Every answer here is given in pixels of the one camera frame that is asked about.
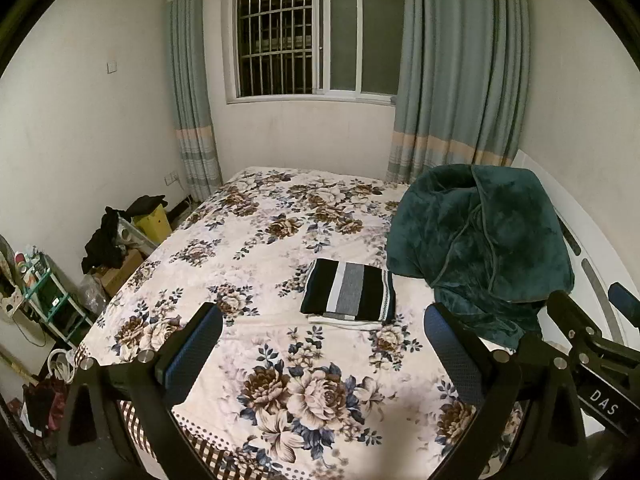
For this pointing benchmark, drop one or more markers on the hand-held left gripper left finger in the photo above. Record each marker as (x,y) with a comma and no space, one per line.
(195,355)

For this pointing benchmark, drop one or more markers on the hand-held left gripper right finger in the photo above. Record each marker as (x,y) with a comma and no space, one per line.
(450,345)

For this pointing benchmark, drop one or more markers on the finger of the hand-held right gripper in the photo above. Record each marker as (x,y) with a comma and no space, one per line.
(572,317)
(627,300)

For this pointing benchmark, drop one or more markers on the black grey striped garment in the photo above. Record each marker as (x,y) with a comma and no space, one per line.
(350,290)

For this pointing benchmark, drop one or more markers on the white bed headboard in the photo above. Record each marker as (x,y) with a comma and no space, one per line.
(600,220)

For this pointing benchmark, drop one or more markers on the cardboard box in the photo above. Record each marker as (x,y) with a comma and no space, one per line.
(120,272)

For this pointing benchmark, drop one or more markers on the white folded garment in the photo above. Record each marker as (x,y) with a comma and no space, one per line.
(340,324)

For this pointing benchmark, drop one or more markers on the dark green plush blanket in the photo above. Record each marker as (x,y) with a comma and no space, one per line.
(475,230)

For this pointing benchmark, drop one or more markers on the clear plastic bag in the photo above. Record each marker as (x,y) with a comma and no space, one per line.
(92,295)

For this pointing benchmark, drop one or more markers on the clear plastic box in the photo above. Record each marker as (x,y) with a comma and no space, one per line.
(134,237)

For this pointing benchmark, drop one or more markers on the yellow bin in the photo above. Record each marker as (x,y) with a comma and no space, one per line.
(152,225)

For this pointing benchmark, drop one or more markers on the black clothing heap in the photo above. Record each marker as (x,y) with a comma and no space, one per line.
(105,240)

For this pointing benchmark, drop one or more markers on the bed with floral sheet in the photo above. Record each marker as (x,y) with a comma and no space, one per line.
(300,240)

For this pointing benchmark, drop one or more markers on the black cloth on bin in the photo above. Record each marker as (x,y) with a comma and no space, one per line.
(145,205)

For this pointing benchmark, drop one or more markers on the green storage rack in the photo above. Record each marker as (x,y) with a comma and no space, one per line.
(47,295)

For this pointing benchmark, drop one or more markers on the dark red bag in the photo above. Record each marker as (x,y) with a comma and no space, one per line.
(42,405)

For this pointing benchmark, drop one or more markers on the narrow blue-green curtain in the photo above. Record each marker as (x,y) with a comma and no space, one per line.
(187,85)

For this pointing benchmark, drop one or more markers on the wide blue-green curtain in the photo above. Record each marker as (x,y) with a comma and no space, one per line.
(460,70)

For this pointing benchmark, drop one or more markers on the barred sliding window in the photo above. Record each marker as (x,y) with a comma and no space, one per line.
(320,35)

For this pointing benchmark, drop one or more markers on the white wall socket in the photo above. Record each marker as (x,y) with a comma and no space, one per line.
(171,178)

